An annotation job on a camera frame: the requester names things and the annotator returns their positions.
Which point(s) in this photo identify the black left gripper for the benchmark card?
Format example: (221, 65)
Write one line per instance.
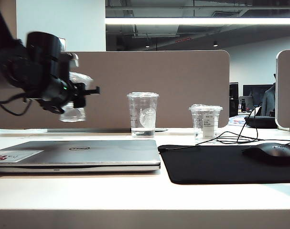
(56, 93)

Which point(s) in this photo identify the short clear plastic cup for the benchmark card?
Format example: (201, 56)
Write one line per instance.
(73, 114)

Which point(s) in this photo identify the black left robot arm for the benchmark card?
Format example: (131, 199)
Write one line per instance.
(39, 55)

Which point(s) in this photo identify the tall clear Starbucks cup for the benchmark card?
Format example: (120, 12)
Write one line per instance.
(142, 114)

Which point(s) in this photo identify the silver Dell laptop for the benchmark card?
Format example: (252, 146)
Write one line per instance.
(99, 155)

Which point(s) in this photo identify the clear cup with white label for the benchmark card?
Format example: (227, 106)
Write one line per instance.
(202, 124)

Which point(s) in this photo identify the wide beige desk divider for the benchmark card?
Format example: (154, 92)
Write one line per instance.
(147, 71)

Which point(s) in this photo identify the white ceiling light strip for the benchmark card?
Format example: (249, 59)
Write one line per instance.
(195, 21)

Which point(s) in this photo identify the black mouse pad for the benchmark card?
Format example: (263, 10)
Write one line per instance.
(207, 164)

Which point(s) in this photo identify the black ceiling spotlight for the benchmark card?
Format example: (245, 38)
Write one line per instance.
(215, 44)

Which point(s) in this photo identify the black background computer tower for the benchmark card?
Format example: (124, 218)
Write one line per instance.
(233, 100)

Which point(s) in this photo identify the colourful printed papers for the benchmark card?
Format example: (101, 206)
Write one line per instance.
(235, 121)

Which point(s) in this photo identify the dark drink bottle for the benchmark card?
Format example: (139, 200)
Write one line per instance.
(243, 106)

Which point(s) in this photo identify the black background monitor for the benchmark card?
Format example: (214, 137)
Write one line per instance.
(254, 91)

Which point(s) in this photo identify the black soft bag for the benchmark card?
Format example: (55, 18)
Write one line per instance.
(261, 121)

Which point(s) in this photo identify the grey jacket on mannequin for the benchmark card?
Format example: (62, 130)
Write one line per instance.
(269, 100)

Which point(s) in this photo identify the black computer mouse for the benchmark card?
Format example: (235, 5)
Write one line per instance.
(269, 152)

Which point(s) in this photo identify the narrow beige desk divider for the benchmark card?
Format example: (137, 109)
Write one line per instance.
(288, 90)

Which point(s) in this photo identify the metal wall plate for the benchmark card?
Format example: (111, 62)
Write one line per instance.
(62, 45)

